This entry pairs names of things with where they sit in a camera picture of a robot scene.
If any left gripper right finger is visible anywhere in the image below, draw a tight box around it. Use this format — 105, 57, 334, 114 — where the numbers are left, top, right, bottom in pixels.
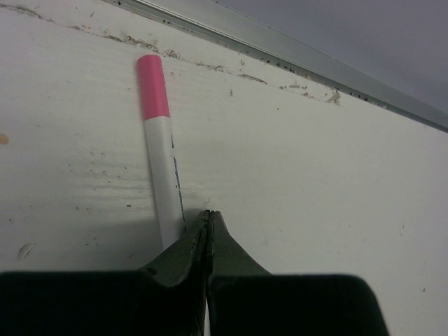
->
206, 211, 389, 335

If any aluminium back edge strip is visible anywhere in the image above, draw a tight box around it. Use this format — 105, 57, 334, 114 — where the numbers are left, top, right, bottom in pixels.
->
112, 1, 447, 132

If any pink capped white pen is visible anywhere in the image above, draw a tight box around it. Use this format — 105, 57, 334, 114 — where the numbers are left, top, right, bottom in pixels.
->
136, 55, 185, 249

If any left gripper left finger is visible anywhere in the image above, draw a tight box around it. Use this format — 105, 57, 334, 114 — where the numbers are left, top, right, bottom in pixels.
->
1, 210, 210, 335

